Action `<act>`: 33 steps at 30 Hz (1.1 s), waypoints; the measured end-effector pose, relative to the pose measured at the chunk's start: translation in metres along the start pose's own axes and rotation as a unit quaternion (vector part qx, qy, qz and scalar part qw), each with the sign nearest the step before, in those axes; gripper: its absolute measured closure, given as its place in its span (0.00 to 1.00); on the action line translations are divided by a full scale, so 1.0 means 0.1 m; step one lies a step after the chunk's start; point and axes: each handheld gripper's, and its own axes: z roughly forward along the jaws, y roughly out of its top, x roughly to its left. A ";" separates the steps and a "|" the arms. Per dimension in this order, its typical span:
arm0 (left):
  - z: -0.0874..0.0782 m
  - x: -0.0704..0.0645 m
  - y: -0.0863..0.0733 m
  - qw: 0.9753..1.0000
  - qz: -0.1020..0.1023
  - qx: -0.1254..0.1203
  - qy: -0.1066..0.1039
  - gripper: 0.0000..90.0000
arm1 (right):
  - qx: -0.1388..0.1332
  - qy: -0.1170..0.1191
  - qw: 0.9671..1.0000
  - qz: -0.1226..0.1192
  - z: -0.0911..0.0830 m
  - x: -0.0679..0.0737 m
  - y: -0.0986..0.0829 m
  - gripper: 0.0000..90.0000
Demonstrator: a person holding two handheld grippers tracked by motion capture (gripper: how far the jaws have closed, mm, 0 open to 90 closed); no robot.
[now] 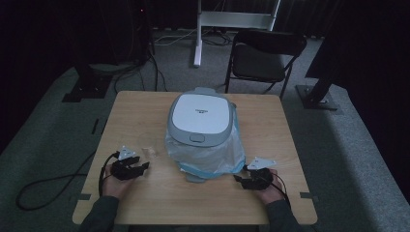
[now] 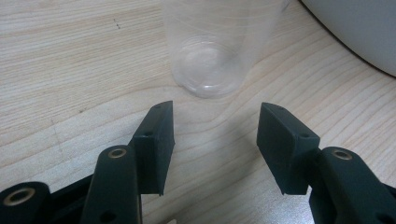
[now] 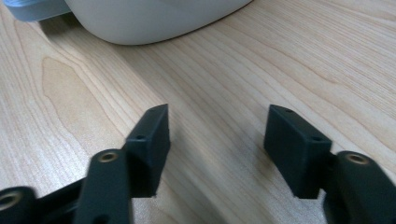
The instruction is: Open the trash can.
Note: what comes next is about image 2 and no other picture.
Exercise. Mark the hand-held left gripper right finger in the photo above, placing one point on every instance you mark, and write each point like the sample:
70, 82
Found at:
289, 149

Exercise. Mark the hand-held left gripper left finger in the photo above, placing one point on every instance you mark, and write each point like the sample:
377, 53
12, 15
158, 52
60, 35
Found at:
152, 155

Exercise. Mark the clear plastic cup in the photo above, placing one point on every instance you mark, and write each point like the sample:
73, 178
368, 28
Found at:
214, 46

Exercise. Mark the white round container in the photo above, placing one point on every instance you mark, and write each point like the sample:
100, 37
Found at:
358, 25

